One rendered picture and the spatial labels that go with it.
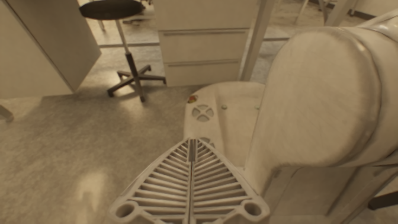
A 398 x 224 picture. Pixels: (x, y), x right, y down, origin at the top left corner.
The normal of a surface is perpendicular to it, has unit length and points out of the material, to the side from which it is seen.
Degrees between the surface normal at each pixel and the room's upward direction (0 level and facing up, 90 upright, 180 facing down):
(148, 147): 0
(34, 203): 0
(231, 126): 0
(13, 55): 90
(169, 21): 90
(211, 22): 90
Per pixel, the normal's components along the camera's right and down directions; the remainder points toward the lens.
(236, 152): 0.02, -0.37
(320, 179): 0.02, 0.42
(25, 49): 0.14, 0.69
